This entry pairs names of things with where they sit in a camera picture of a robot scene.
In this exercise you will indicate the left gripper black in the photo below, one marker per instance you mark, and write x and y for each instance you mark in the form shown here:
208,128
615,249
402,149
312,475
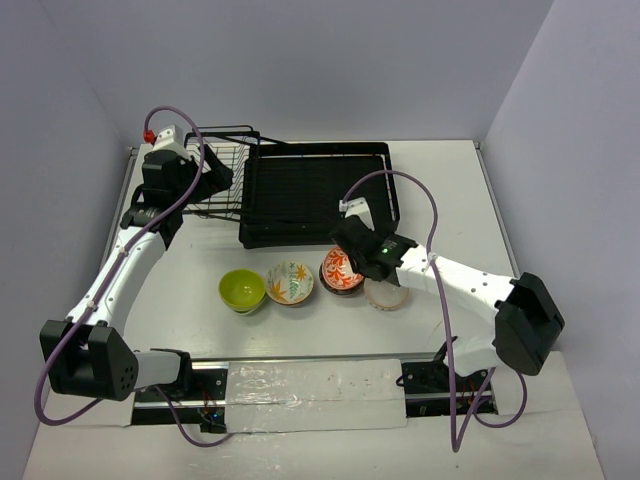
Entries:
201,167

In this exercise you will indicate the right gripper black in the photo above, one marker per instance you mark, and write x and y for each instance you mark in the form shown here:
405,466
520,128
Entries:
354,263

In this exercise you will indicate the leaf pattern white bowl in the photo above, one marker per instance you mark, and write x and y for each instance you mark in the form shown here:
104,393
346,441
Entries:
289,283

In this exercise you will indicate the white taped sheet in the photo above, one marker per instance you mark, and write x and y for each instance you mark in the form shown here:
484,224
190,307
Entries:
306,396

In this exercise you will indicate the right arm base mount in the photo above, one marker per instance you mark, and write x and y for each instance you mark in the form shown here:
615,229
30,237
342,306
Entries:
426,389

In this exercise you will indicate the white bowl pink rim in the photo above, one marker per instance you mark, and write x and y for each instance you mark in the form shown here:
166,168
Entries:
385,296

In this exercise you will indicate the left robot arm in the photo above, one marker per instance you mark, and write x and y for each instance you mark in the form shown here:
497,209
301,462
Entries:
85,354

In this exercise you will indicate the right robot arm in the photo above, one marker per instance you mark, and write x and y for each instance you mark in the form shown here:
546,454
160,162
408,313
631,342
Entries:
523,320

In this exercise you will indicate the black wire plate rack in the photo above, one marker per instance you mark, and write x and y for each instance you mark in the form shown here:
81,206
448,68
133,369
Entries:
228,147

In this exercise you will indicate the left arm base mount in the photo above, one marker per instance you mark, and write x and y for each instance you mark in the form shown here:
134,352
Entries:
203,405

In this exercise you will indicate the black dish rack tray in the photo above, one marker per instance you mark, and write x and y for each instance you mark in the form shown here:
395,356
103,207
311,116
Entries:
291,191

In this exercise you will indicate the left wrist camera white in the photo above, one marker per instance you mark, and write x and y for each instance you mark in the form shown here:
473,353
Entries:
169,138

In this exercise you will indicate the green bowl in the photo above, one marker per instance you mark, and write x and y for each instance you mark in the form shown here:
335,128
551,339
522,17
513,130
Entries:
242,290

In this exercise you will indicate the orange floral bowl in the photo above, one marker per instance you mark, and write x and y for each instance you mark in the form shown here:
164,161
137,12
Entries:
336,270

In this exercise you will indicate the black leaf pattern bowl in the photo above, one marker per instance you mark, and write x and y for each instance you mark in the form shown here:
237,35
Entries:
343,292

